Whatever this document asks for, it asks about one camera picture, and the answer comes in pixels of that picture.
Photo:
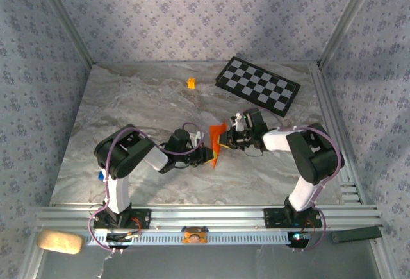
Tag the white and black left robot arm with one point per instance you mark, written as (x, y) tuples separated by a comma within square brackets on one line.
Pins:
[(118, 192)]

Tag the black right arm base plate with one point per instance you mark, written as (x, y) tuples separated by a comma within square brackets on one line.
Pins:
[(272, 218)]

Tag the beige sponge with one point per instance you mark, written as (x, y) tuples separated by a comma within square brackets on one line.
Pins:
[(59, 241)]

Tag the aluminium frame post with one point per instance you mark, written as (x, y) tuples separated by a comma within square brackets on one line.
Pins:
[(64, 19), (347, 19)]

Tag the black flat bar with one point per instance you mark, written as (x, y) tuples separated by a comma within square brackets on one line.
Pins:
[(355, 234)]

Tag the small blue block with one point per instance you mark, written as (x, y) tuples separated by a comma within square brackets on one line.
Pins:
[(101, 176)]

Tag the small orange block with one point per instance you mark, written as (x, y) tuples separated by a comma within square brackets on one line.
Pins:
[(191, 82)]

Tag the orange cartoon face figure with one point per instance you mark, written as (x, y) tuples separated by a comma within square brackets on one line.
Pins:
[(194, 235)]

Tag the orange paper sheet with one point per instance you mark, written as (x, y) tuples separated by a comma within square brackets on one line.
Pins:
[(215, 130)]

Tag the long aluminium mounting rail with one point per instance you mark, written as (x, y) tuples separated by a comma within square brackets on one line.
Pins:
[(208, 216)]

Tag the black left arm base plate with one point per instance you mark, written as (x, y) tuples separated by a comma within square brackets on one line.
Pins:
[(144, 218)]

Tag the aluminium side rail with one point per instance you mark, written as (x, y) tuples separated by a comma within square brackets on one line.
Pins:
[(325, 99)]

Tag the black and white checkerboard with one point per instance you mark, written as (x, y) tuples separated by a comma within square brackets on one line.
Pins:
[(256, 83)]

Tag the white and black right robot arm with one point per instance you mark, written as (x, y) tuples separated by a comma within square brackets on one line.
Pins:
[(275, 141)]

